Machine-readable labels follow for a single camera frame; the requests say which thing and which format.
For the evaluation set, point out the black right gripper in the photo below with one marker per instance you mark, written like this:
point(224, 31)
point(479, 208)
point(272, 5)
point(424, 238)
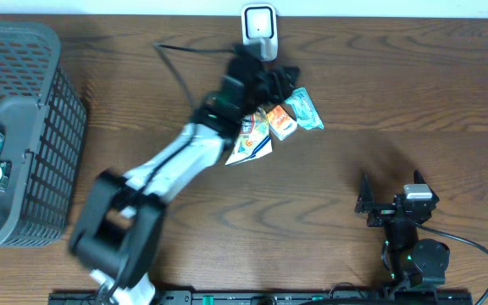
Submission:
point(383, 211)

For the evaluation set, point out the yellow red snack bag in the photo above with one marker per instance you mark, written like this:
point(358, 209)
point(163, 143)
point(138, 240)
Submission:
point(253, 141)

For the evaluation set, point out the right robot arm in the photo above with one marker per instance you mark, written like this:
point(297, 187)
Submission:
point(416, 265)

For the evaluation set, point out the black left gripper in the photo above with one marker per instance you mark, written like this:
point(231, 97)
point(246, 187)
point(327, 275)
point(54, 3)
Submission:
point(267, 83)

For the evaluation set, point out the grey plastic mesh basket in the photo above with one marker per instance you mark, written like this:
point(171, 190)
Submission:
point(43, 122)

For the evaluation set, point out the orange tissue pack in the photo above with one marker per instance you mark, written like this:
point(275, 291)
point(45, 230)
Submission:
point(281, 123)

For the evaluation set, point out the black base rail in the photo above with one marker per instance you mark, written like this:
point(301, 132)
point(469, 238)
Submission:
point(181, 297)

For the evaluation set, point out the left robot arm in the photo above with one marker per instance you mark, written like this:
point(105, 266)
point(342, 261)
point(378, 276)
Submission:
point(119, 228)

